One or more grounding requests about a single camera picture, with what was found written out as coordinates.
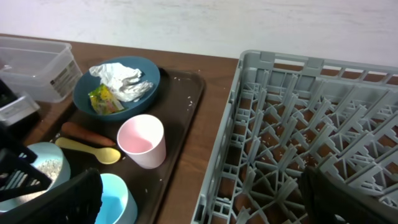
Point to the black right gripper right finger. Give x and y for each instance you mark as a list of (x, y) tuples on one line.
[(328, 200)]

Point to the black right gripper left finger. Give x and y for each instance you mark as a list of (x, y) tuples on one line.
[(77, 200)]

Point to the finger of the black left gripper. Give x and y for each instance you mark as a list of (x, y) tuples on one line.
[(18, 175)]

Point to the white rice pile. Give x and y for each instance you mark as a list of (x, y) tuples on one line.
[(51, 168)]

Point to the light blue bowl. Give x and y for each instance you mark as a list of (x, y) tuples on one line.
[(44, 151)]

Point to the light blue plastic cup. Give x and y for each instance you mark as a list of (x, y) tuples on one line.
[(118, 204)]

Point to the yellow green snack wrapper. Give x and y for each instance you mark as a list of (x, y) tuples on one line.
[(104, 102)]

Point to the white tissue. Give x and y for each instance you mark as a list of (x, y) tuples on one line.
[(124, 82)]

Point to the black food waste tray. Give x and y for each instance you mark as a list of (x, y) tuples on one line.
[(19, 112)]

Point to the grey dishwasher rack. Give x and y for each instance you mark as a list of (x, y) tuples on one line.
[(287, 112)]

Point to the clear plastic waste bin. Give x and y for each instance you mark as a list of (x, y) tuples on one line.
[(46, 70)]

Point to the yellow plastic spoon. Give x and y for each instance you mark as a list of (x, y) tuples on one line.
[(105, 155)]

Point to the orange carrot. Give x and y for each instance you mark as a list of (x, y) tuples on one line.
[(76, 131)]

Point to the pink plastic cup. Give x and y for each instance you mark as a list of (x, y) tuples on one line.
[(142, 138)]

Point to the dark brown serving tray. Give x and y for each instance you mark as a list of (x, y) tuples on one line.
[(175, 103)]

